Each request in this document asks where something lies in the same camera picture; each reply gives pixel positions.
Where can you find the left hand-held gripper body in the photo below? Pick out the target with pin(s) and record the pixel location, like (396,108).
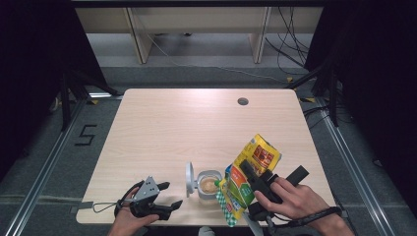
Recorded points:
(147,191)

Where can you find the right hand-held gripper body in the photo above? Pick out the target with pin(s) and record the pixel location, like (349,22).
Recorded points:
(264,187)

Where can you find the yellow spouted sauce pouch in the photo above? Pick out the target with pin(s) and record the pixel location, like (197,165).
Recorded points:
(262,154)

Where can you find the person's right hand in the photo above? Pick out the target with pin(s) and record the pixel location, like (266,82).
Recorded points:
(298,200)

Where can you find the person's left hand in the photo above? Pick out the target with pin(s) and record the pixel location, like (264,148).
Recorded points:
(126,226)

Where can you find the beige sauce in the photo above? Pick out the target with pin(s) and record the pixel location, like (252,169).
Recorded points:
(208,186)

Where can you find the small white object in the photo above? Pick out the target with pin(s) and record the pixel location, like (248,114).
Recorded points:
(206,231)

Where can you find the short silver bar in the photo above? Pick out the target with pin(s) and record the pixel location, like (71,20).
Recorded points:
(101,95)

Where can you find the black metal stand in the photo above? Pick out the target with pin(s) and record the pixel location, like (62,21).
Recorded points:
(333,98)
(65,105)

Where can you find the beige wooden desk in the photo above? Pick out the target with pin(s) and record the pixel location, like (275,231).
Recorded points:
(196,19)

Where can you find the black curtain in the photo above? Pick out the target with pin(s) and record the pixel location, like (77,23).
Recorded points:
(387,82)
(26,65)

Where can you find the aluminium floor rail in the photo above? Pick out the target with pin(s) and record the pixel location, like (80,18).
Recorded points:
(360,183)
(42,177)

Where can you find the black frame bar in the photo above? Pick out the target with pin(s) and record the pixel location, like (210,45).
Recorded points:
(196,3)

